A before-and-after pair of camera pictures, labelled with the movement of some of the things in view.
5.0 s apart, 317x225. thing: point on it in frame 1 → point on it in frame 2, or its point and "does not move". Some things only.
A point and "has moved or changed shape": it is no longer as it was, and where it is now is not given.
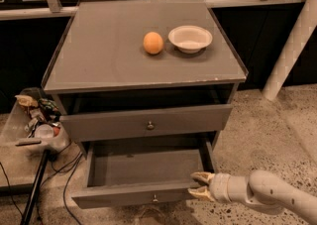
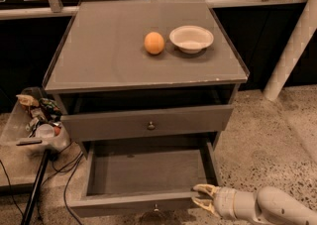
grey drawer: (143, 171) has moved or changed shape
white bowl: (190, 39) does not move
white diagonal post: (293, 49) does not move
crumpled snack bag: (50, 106) does not move
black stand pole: (35, 190) does not move
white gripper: (218, 184) → (224, 201)
